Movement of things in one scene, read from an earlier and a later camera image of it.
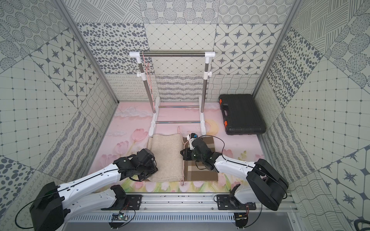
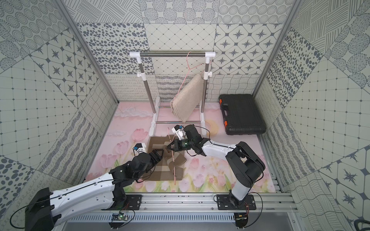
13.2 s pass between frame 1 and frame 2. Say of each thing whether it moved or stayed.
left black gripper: stayed
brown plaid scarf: moved
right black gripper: moved
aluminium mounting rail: stayed
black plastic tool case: stayed
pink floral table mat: stayed
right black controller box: stayed
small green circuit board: stayed
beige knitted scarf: moved
